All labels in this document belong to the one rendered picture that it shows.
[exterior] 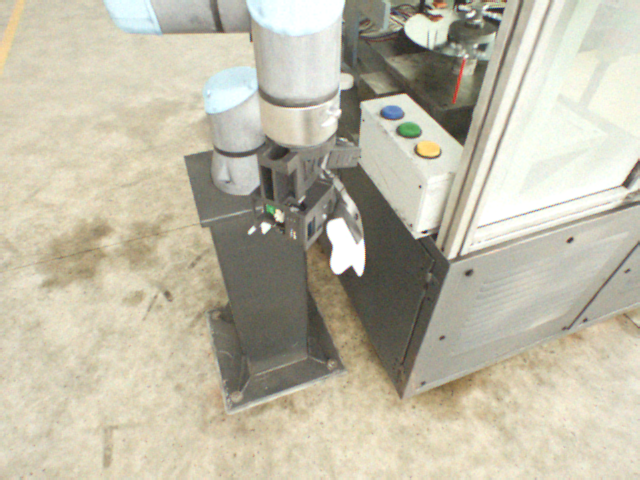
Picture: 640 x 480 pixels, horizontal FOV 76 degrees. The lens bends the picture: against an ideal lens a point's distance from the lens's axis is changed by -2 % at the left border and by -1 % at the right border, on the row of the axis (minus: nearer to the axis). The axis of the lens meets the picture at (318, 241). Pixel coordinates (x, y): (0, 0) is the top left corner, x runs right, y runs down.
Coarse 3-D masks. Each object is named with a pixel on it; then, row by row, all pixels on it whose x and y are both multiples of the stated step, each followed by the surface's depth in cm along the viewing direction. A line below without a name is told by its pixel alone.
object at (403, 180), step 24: (408, 96) 90; (384, 120) 83; (408, 120) 83; (432, 120) 83; (360, 144) 94; (384, 144) 83; (408, 144) 77; (456, 144) 77; (384, 168) 86; (408, 168) 76; (432, 168) 72; (456, 168) 72; (384, 192) 89; (408, 192) 79; (432, 192) 73; (408, 216) 81; (432, 216) 78
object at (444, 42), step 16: (416, 16) 109; (432, 16) 109; (448, 16) 109; (464, 16) 109; (496, 16) 109; (416, 32) 101; (432, 32) 101; (448, 32) 101; (496, 32) 101; (432, 48) 95; (448, 48) 95; (464, 48) 95; (480, 48) 95
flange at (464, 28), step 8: (456, 24) 102; (464, 24) 101; (472, 24) 99; (480, 24) 99; (488, 24) 102; (456, 32) 99; (464, 32) 99; (472, 32) 99; (480, 32) 99; (488, 32) 99
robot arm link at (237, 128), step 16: (208, 80) 80; (224, 80) 79; (240, 80) 78; (256, 80) 77; (208, 96) 77; (224, 96) 76; (240, 96) 76; (256, 96) 78; (208, 112) 80; (224, 112) 78; (240, 112) 78; (256, 112) 78; (224, 128) 80; (240, 128) 80; (256, 128) 81; (224, 144) 83; (240, 144) 83; (256, 144) 85
